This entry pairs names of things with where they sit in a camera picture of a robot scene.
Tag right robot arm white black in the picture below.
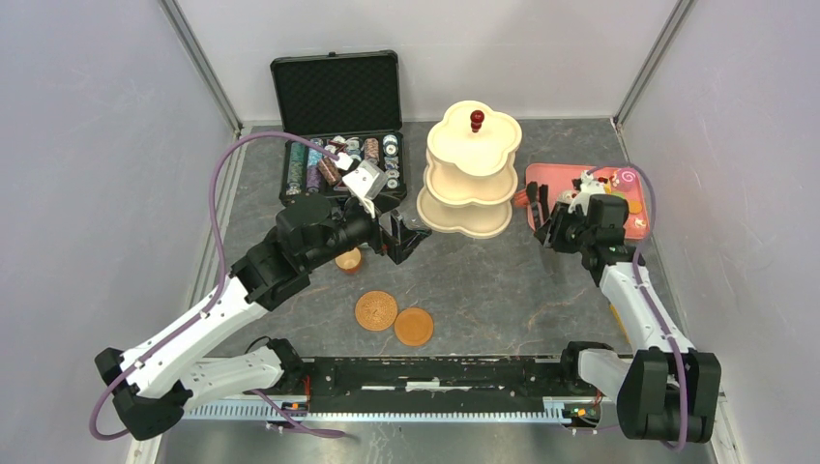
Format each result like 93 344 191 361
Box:
535 193 721 448

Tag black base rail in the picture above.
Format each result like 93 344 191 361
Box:
305 356 597 414

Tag cream three-tier serving stand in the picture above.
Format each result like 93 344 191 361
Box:
416 101 522 240

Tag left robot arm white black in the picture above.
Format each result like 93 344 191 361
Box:
95 194 431 441

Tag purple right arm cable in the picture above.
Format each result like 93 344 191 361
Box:
570 162 689 452

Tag orange wooden cup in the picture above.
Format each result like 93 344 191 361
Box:
335 247 364 275

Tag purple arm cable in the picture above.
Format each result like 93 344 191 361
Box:
88 130 350 443
570 162 689 452

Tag patterned round wooden coaster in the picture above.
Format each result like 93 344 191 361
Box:
354 291 398 332

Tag black poker chip case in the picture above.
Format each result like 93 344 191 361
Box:
270 49 408 210

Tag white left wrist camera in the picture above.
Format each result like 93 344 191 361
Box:
334 152 388 218

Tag pink plastic tray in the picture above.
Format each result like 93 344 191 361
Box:
525 163 651 241

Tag black serving tongs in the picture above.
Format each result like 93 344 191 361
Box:
525 182 550 229

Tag pink layered cake slice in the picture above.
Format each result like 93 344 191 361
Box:
512 190 530 208

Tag plain round wooden coaster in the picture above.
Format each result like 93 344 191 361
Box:
394 307 434 347

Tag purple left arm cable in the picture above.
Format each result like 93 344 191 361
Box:
88 130 350 443

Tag yellow toy brick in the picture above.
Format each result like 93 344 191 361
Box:
609 304 629 340

